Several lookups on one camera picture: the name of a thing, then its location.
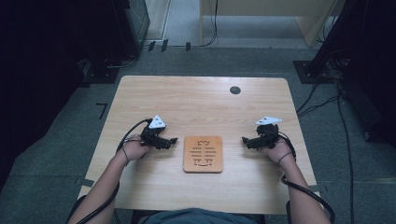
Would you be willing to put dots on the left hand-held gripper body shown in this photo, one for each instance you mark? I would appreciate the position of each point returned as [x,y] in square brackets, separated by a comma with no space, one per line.
[152,135]

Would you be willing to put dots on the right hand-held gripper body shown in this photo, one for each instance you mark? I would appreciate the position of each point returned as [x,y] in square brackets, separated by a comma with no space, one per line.
[268,135]

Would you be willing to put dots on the wooden coaster with cutout pattern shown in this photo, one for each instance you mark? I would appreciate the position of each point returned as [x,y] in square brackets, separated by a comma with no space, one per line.
[203,154]

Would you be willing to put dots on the person's right hand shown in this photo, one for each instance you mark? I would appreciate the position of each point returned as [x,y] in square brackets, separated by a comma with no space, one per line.
[281,152]

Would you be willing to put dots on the person's left hand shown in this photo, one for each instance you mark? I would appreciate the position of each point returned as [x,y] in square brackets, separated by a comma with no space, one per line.
[135,151]

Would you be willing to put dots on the black band on right wrist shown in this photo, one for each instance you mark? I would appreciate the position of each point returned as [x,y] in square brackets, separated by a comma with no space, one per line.
[285,156]

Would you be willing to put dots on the black band on wrist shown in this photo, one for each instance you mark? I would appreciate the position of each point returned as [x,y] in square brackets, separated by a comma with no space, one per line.
[125,154]
[285,156]

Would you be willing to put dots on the black band on left wrist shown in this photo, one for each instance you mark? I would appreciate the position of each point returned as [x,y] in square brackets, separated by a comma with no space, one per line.
[125,154]

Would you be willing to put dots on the black round table grommet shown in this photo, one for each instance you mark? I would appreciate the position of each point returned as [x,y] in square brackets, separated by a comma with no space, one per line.
[235,90]

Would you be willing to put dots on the black tape corner mark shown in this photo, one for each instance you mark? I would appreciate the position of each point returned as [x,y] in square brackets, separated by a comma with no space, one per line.
[102,109]

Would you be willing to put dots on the dark tape patch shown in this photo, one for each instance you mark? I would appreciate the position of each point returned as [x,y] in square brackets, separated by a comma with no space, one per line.
[319,188]
[85,182]

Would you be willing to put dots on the person's grey-blue clothing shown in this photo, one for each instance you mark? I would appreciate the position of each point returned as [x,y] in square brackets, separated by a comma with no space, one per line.
[199,216]

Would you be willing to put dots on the black tape strip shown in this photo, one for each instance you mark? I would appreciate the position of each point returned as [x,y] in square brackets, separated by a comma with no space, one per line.
[151,46]
[164,45]
[187,46]

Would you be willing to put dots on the dark glass-fronted cabinet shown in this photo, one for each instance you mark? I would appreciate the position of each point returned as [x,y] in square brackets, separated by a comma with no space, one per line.
[132,25]

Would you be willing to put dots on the black equipment rack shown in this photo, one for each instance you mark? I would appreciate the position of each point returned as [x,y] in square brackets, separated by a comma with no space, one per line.
[367,62]

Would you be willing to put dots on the light wooden desk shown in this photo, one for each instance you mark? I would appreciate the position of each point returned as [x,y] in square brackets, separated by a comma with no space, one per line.
[264,7]

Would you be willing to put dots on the dark curtain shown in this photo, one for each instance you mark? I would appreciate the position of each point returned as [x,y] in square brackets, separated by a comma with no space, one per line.
[34,77]

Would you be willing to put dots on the black stand base plate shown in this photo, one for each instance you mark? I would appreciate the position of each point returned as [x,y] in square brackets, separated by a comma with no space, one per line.
[102,74]
[311,72]

